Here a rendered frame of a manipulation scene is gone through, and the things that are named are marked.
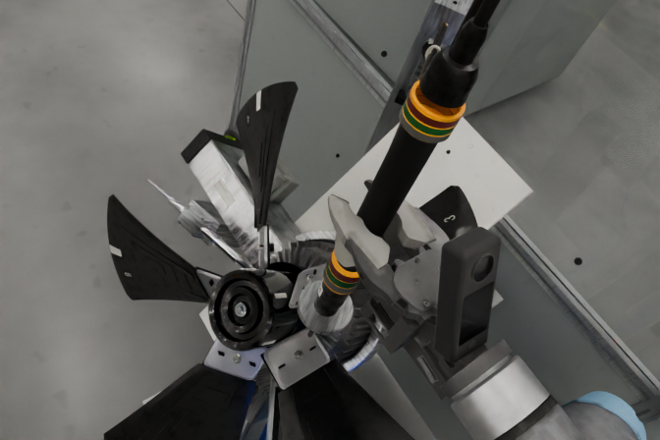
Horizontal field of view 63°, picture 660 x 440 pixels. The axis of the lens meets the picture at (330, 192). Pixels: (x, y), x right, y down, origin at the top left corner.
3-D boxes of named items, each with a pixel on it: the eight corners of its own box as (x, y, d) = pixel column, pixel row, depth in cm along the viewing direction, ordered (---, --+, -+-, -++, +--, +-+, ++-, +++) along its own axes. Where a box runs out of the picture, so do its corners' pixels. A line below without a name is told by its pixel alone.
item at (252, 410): (253, 394, 109) (270, 366, 108) (274, 415, 107) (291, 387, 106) (229, 402, 102) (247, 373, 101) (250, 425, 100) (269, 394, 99)
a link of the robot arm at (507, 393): (508, 433, 41) (569, 379, 45) (468, 380, 43) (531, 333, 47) (465, 455, 47) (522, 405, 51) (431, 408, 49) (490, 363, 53)
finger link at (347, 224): (299, 236, 56) (361, 301, 53) (311, 202, 51) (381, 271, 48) (320, 221, 57) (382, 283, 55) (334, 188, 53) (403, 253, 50)
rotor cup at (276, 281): (234, 297, 95) (183, 300, 84) (290, 244, 92) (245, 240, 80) (276, 368, 90) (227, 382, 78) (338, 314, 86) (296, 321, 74)
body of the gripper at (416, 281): (353, 306, 54) (427, 413, 50) (380, 264, 48) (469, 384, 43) (409, 275, 58) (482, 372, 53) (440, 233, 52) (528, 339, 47)
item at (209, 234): (263, 287, 96) (149, 185, 112) (269, 276, 96) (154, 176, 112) (255, 287, 94) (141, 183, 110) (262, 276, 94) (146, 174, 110)
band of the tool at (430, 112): (406, 98, 44) (418, 71, 42) (454, 120, 44) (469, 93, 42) (391, 131, 41) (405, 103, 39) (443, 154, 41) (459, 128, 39)
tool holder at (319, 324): (313, 263, 72) (332, 223, 65) (361, 286, 72) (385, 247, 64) (288, 320, 66) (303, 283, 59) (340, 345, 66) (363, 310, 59)
